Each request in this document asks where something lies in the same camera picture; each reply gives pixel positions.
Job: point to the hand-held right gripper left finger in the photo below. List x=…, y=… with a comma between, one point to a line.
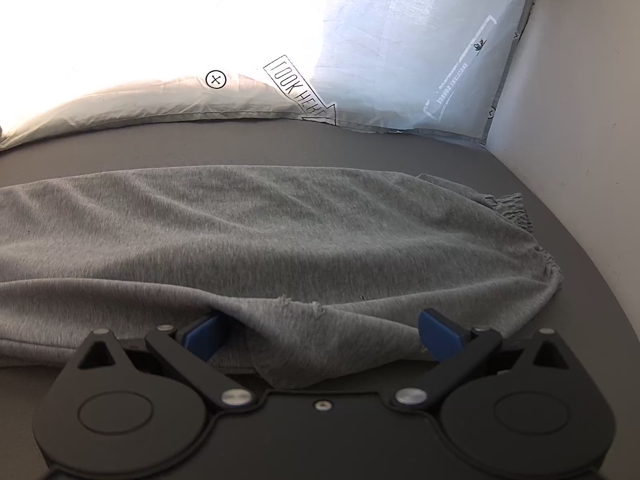
x=206, y=336

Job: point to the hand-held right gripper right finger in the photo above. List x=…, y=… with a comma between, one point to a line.
x=440, y=336

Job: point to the grey pants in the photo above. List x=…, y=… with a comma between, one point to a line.
x=250, y=240

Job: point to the white printed bedding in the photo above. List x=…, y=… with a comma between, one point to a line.
x=350, y=35

